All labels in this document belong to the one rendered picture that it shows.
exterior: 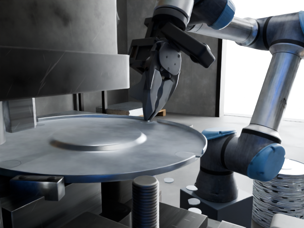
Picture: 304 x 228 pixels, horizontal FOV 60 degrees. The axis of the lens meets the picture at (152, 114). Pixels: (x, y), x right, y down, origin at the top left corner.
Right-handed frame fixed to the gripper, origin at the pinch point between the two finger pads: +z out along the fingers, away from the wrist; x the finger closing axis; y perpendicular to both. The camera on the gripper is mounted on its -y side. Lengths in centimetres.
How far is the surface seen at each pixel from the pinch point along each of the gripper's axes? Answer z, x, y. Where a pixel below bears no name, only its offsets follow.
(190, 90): -142, -382, 235
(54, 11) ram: -0.6, 28.3, -11.2
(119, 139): 6.6, 13.1, -6.8
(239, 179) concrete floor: 3, -181, 42
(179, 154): 6.5, 11.0, -14.4
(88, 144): 8.3, 16.9, -6.1
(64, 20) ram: -0.4, 27.3, -11.1
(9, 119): 8.0, 26.3, -6.2
